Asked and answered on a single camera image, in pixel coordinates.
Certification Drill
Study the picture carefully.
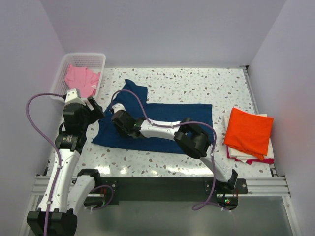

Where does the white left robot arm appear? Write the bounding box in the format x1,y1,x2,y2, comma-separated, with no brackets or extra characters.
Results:
27,94,104,236

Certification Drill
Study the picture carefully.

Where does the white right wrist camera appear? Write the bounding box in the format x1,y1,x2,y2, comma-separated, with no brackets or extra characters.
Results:
110,103,126,114

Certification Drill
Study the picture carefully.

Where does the orange folded t-shirt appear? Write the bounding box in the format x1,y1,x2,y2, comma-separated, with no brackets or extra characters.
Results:
223,107,274,160

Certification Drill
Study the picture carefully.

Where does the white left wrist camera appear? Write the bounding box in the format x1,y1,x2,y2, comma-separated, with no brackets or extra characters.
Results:
64,88,92,110

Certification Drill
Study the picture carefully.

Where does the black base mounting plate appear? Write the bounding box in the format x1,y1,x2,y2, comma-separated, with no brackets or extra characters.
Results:
82,176,249,211

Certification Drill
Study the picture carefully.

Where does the aluminium frame rail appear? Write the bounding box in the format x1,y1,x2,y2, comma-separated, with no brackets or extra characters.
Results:
242,66,291,198

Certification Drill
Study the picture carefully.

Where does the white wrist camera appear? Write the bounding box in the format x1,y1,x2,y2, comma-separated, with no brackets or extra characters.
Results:
64,88,92,110
110,103,126,114

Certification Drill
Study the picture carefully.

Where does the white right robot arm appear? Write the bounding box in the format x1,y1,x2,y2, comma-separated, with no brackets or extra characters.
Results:
111,108,238,193

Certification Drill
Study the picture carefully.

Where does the white plastic basket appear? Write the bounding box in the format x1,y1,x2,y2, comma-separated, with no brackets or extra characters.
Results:
50,53,106,100

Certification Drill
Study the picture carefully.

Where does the navy blue printed t-shirt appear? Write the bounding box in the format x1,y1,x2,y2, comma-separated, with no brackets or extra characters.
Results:
91,79,214,155

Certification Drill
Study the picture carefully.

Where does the pink t-shirt in basket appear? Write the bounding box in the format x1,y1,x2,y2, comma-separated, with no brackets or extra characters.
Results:
64,64,100,98

